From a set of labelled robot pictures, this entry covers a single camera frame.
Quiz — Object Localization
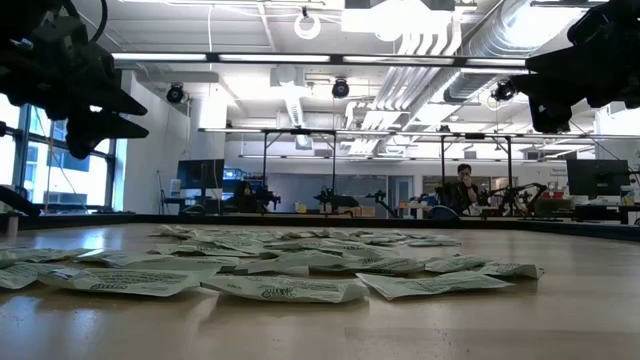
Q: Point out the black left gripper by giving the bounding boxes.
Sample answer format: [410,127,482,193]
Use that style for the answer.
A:
[0,19,150,161]

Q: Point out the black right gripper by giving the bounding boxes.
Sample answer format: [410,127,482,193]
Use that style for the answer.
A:
[509,0,640,135]

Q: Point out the white LED light strip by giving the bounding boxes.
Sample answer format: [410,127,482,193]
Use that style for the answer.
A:
[465,58,527,67]
[112,53,208,62]
[342,55,455,65]
[218,53,331,63]

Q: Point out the black computer monitor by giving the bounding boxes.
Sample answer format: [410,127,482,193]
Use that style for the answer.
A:
[566,158,630,197]
[175,158,226,190]

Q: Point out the black diagonal strut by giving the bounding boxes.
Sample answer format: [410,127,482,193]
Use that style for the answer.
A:
[0,184,42,217]

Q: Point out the black desk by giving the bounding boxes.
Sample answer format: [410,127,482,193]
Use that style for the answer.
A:
[569,202,640,225]

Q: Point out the person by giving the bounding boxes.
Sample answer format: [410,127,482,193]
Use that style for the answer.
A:
[438,163,480,216]

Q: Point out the blue chair back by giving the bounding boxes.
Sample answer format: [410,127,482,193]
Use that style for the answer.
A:
[430,204,461,222]

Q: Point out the yellow hanging cord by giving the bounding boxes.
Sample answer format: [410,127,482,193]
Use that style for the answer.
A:
[43,119,56,206]

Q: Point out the black window frame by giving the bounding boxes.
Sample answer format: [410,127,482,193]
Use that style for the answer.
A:
[0,97,119,211]

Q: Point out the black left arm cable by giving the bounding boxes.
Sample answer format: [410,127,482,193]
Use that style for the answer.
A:
[62,0,110,44]

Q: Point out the black metal rig frame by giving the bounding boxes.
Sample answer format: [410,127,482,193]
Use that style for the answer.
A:
[259,128,339,216]
[438,131,515,216]

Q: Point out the white ceiling air duct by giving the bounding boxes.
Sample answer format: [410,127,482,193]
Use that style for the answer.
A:
[269,64,315,129]

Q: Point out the white coiled ceiling cable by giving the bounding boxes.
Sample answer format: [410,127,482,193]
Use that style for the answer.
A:
[293,12,322,41]

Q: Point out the black table edge rail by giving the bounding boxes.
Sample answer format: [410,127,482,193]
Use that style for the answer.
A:
[0,212,640,242]

